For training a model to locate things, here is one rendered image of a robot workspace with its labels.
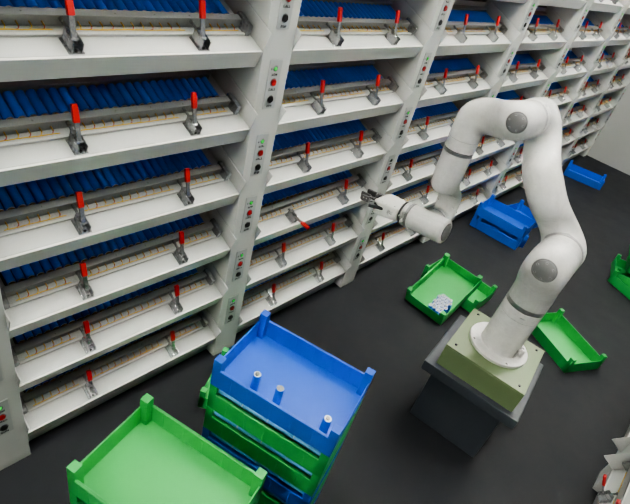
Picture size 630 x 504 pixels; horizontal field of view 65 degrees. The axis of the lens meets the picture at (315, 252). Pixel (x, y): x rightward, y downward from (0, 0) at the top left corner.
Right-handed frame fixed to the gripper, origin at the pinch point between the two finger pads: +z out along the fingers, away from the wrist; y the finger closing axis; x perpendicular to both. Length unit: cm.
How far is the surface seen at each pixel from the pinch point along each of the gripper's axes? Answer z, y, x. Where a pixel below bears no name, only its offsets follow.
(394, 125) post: 5.7, 15.9, 21.5
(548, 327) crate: -59, 85, -65
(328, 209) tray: 10.0, -8.9, -7.4
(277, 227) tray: 10.1, -34.0, -7.3
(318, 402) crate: -45, -72, -15
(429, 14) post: 2, 16, 59
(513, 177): 18, 203, -43
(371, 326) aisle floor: -8, 9, -59
